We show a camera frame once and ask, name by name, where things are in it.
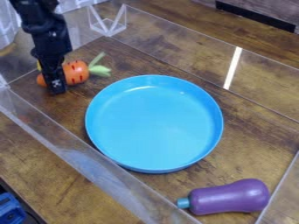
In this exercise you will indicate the blue object at corner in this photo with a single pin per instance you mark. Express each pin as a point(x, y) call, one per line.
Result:
point(12, 213)

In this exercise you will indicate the yellow toy lemon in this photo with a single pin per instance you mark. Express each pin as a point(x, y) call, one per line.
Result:
point(38, 65)

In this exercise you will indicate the blue round plate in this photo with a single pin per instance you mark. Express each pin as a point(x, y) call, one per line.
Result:
point(153, 123)

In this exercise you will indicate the clear acrylic enclosure wall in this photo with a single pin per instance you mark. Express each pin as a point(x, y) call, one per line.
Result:
point(241, 61)

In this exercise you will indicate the orange toy carrot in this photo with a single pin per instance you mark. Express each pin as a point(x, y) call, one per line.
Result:
point(77, 70)

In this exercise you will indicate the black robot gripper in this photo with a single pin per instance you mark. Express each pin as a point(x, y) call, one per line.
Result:
point(46, 27)

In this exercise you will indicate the purple toy eggplant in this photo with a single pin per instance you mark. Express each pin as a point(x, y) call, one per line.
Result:
point(244, 196)

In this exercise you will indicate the clear acrylic corner bracket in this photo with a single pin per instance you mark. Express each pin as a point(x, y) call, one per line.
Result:
point(106, 27)

